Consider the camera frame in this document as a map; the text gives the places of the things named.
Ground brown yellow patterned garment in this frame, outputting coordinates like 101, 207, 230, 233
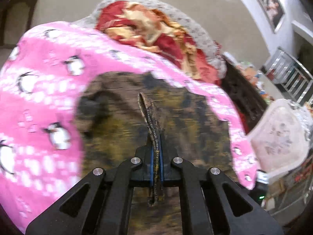
75, 73, 233, 234

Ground pink penguin blanket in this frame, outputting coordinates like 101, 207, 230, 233
1, 22, 259, 232

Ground metal window grille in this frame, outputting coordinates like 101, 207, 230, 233
261, 47, 312, 106

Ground grey patterned bed sheet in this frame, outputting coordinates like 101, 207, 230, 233
72, 0, 227, 79

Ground red yellow floral quilt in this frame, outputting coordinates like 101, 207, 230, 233
95, 0, 219, 83

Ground framed wall photo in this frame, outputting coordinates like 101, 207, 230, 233
257, 0, 285, 33

